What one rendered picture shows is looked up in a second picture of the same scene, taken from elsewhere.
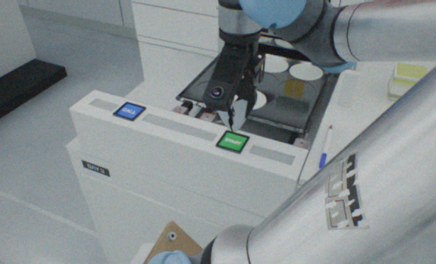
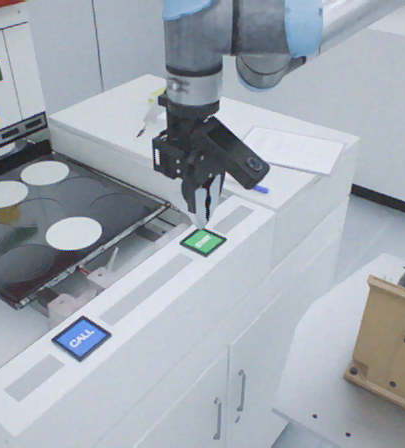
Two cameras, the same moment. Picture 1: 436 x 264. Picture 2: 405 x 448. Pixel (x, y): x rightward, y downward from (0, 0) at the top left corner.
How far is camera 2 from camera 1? 76 cm
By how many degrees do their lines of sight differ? 58
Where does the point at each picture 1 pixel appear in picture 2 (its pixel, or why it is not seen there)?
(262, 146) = (217, 222)
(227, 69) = (229, 141)
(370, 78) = (128, 127)
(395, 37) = (357, 18)
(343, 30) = not seen: hidden behind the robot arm
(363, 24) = (327, 22)
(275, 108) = (111, 215)
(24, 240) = not seen: outside the picture
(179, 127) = (148, 287)
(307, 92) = (93, 184)
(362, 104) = not seen: hidden behind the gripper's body
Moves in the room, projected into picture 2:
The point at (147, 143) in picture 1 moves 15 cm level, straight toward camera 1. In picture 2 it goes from (148, 338) to (255, 336)
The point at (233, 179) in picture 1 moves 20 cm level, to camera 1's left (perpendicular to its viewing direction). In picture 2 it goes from (234, 272) to (208, 366)
